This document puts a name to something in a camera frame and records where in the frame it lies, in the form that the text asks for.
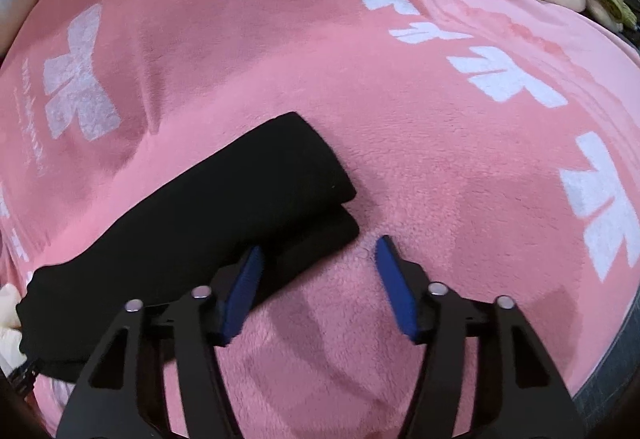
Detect cream flower plush pillow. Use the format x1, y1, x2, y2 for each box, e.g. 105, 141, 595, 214
0, 283, 28, 372

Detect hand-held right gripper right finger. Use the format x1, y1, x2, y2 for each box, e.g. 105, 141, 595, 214
375, 235, 583, 439

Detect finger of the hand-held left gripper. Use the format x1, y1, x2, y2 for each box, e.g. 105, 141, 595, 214
9, 359, 40, 394

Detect grey mattress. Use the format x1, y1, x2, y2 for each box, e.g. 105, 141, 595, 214
572, 344, 640, 439

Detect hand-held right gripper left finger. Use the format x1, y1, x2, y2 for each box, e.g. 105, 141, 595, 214
57, 246, 266, 439

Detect black pants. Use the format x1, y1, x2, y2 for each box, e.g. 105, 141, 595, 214
16, 111, 361, 382

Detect pink blanket with white bows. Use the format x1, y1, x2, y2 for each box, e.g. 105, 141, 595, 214
0, 0, 640, 439

